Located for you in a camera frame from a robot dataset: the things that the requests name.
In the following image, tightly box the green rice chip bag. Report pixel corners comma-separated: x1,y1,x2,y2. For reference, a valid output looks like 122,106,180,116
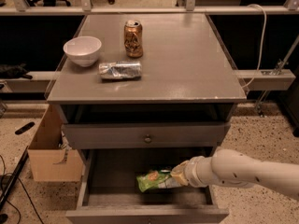
136,170,181,192

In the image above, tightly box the grey top drawer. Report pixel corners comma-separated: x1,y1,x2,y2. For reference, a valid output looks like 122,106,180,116
62,122,230,149

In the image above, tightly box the cardboard box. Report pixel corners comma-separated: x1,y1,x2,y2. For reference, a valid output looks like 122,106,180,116
28,105,83,182

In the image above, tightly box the black floor cable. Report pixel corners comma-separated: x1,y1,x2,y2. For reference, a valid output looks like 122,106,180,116
0,154,45,224

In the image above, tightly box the white hanging cable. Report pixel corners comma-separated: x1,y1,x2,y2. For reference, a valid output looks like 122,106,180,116
241,3,268,91

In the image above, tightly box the white ceramic bowl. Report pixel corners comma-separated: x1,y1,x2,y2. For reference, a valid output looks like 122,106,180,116
64,36,102,67

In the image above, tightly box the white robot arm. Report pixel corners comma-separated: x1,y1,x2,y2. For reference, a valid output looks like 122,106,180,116
171,148,299,200

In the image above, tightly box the silver lying can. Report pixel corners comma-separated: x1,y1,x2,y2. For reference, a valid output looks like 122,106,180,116
99,61,142,80

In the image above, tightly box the metal railing frame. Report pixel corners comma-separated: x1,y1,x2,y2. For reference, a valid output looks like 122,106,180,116
0,0,299,16

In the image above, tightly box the gold soda can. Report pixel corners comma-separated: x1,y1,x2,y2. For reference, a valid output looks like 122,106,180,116
124,20,143,58

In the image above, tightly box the black flat floor object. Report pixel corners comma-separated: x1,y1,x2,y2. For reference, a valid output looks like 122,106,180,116
15,121,35,135

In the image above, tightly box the grey wooden drawer cabinet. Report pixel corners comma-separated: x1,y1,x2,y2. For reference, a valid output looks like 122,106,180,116
44,12,248,224

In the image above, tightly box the grey open middle drawer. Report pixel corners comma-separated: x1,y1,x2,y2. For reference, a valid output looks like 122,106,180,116
66,147,229,224

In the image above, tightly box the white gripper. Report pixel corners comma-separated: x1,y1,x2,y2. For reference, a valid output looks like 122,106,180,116
170,156,213,188

